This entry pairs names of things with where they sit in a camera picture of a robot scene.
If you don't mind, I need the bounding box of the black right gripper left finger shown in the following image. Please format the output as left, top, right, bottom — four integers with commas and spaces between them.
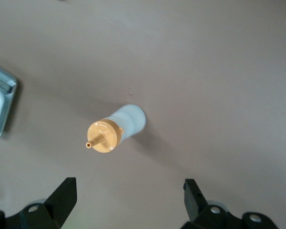
0, 177, 77, 229

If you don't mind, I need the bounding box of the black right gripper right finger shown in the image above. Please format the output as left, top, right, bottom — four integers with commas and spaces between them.
183, 178, 278, 229

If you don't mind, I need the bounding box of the orange-capped squeeze bottle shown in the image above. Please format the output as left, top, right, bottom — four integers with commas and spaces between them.
85, 104, 147, 154

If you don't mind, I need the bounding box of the silver digital kitchen scale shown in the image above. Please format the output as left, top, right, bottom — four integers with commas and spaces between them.
0, 60, 18, 141

